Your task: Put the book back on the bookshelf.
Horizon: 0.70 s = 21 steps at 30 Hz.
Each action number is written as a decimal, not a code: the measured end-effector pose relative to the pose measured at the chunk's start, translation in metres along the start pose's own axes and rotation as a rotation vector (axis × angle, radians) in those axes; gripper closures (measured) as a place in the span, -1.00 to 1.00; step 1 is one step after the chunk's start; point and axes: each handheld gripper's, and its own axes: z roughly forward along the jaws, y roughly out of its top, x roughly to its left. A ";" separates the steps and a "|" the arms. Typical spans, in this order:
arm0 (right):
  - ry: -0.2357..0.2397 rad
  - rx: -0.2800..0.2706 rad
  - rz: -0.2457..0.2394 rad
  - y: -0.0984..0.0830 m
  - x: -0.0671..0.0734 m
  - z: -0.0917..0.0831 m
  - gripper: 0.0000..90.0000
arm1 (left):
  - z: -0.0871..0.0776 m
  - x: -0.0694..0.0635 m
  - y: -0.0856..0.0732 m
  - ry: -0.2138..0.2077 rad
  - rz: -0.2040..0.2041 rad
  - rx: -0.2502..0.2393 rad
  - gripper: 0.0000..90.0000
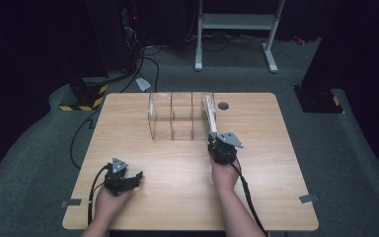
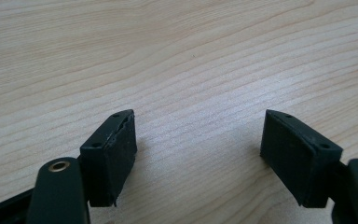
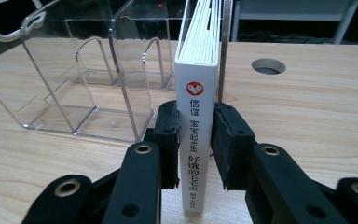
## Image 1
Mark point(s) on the grey tape piece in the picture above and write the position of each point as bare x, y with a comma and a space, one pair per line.
71, 203
308, 198

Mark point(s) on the person's left hand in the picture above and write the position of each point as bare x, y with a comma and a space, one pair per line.
110, 205

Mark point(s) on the green leaf picture book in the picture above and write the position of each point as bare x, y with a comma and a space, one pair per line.
210, 115

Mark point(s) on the grey flat floor plug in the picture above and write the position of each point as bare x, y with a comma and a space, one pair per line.
143, 84

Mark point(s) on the black yellow striped base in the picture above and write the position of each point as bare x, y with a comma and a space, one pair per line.
319, 100
85, 97

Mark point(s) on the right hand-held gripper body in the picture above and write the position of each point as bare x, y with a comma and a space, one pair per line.
225, 148

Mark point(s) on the person's right hand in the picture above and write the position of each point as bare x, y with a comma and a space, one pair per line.
225, 174

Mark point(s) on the small red object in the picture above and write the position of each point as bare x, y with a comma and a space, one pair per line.
298, 39

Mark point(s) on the clear acrylic divided organizer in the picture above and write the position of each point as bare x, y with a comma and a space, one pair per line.
177, 115

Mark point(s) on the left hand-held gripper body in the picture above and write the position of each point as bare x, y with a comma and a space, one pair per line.
116, 179

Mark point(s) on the dark computer tower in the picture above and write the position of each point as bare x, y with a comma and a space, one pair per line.
115, 33

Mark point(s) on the round grey table grommet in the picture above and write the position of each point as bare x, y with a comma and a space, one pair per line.
223, 106

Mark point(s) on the white metal stand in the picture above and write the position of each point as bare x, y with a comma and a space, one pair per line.
237, 21

